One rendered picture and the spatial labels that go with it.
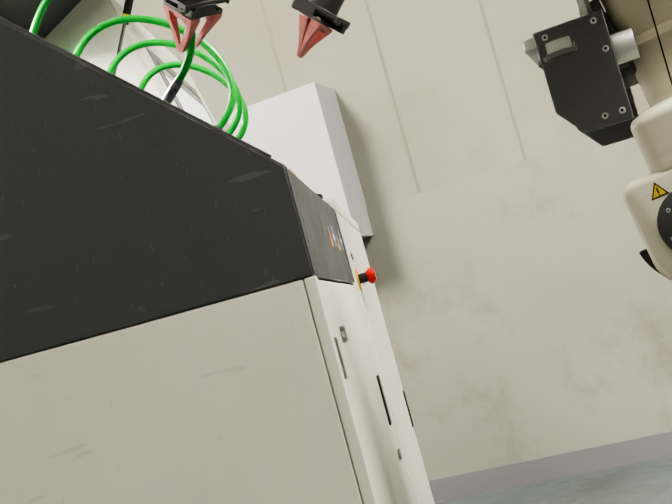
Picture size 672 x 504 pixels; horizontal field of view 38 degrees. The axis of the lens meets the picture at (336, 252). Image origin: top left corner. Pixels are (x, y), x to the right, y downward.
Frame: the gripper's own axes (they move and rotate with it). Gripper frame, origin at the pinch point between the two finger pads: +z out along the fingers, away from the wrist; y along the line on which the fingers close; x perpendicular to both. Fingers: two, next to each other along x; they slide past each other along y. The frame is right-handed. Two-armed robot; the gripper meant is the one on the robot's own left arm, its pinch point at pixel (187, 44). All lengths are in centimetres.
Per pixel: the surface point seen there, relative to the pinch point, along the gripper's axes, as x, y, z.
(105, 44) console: -45, -25, 26
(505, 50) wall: -29, -198, 56
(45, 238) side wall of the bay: 12.2, 37.0, 17.0
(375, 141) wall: -55, -173, 101
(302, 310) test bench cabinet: 47, 21, 14
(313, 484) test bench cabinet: 61, 29, 32
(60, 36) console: -55, -21, 28
